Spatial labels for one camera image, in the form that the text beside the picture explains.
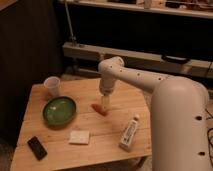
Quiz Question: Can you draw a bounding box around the translucent yellowish gripper finger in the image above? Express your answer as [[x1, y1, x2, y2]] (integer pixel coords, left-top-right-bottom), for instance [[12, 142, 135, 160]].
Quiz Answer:
[[101, 95, 110, 110]]

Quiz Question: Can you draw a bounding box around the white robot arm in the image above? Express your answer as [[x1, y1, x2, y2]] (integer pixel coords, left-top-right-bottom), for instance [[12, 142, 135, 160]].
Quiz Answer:
[[98, 57, 213, 171]]

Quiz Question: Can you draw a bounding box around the orange carrot-shaped eraser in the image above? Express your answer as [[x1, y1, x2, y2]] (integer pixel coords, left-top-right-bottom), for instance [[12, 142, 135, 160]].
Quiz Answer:
[[91, 104, 108, 116]]

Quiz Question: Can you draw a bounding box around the white sponge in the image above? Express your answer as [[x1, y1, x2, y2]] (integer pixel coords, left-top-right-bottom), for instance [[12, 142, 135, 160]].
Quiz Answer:
[[69, 130, 90, 144]]

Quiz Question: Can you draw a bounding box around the wooden table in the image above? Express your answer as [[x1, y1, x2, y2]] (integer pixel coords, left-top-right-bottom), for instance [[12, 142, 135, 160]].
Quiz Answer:
[[10, 79, 151, 171]]

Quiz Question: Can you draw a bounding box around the white glue bottle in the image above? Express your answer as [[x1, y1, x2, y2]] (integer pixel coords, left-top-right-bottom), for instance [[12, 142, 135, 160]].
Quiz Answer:
[[119, 115, 140, 151]]

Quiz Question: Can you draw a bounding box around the green round plate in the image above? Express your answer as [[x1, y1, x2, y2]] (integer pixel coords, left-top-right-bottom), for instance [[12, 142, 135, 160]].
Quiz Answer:
[[42, 96, 77, 127]]

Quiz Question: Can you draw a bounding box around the clear plastic cup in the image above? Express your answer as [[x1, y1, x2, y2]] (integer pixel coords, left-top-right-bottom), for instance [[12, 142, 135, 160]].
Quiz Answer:
[[44, 76, 60, 97]]

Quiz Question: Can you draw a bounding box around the black remote control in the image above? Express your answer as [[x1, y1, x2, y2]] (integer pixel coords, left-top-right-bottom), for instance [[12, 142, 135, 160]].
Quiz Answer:
[[27, 136, 47, 160]]

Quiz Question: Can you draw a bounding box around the long white shelf board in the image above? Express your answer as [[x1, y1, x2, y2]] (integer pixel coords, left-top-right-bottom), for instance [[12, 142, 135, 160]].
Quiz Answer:
[[63, 42, 213, 79]]

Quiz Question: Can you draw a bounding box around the upper white shelf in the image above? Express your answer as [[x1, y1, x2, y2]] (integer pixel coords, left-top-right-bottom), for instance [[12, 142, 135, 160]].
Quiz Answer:
[[56, 0, 213, 20]]

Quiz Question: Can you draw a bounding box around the black cable on floor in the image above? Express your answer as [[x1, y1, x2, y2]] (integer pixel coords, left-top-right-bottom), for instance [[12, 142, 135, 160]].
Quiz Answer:
[[204, 108, 213, 164]]

